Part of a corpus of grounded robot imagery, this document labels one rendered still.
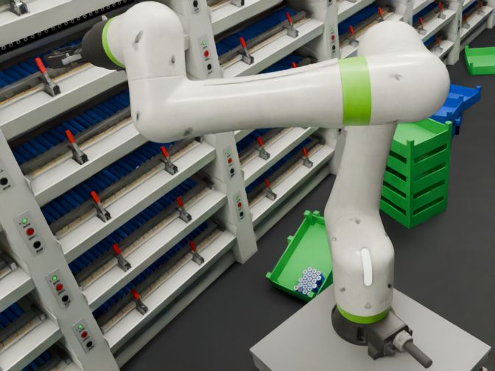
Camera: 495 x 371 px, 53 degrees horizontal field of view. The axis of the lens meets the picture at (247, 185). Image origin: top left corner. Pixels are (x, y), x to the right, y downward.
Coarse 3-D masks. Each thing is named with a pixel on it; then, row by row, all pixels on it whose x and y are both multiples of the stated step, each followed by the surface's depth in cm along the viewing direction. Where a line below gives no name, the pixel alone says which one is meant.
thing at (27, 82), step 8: (80, 64) 129; (40, 72) 123; (48, 72) 124; (56, 72) 126; (64, 72) 128; (24, 80) 120; (32, 80) 121; (40, 80) 123; (0, 88) 117; (8, 88) 118; (16, 88) 119; (24, 88) 121; (0, 96) 117; (8, 96) 118; (16, 96) 118; (0, 104) 116
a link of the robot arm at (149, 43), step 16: (128, 16) 81; (144, 16) 80; (160, 16) 81; (176, 16) 84; (112, 32) 85; (128, 32) 81; (144, 32) 80; (160, 32) 80; (176, 32) 82; (112, 48) 87; (128, 48) 82; (144, 48) 81; (160, 48) 81; (176, 48) 83; (128, 64) 83; (144, 64) 81; (160, 64) 82; (176, 64) 83; (128, 80) 85
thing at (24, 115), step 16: (144, 0) 151; (96, 16) 142; (112, 16) 145; (64, 32) 135; (16, 48) 127; (32, 48) 130; (64, 80) 126; (80, 80) 126; (96, 80) 127; (112, 80) 131; (32, 96) 120; (48, 96) 120; (64, 96) 122; (80, 96) 126; (0, 112) 115; (16, 112) 115; (32, 112) 117; (48, 112) 120; (0, 128) 112; (16, 128) 115
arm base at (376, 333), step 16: (336, 304) 117; (336, 320) 116; (384, 320) 110; (400, 320) 109; (352, 336) 112; (368, 336) 110; (384, 336) 106; (400, 336) 107; (368, 352) 109; (384, 352) 108; (416, 352) 105
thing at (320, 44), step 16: (304, 0) 198; (320, 0) 193; (336, 16) 203; (336, 32) 206; (320, 48) 205; (336, 48) 209; (320, 128) 228; (336, 128) 226; (336, 144) 229; (336, 160) 233
